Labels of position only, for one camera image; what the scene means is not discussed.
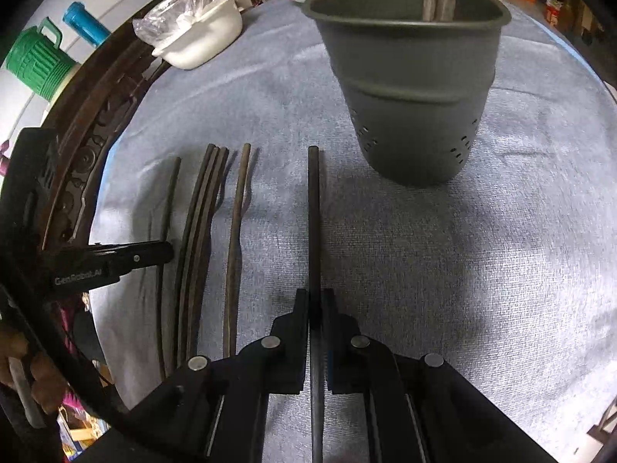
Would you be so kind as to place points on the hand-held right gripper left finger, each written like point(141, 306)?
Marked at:
point(300, 347)

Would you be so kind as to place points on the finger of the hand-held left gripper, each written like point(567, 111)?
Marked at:
point(144, 253)

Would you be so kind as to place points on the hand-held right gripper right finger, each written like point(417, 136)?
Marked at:
point(337, 347)

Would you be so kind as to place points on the brown chopstick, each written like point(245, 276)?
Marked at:
point(236, 224)

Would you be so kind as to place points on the grey utensil holder cup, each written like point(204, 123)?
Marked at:
point(409, 106)

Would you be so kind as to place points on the person's left hand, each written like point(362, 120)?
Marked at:
point(48, 386)

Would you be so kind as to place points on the purple bottle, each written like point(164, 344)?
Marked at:
point(3, 156)

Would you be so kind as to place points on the blue table cover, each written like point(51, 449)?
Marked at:
point(107, 164)

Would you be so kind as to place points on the carved wooden sideboard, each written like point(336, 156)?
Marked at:
point(96, 130)

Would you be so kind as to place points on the green thermos flask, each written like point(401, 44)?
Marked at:
point(38, 62)

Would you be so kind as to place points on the blue thermos flask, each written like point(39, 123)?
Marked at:
point(84, 19)

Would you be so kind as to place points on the clear plastic bag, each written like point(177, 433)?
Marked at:
point(176, 5)

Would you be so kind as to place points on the red white canister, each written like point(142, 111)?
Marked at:
point(554, 10)

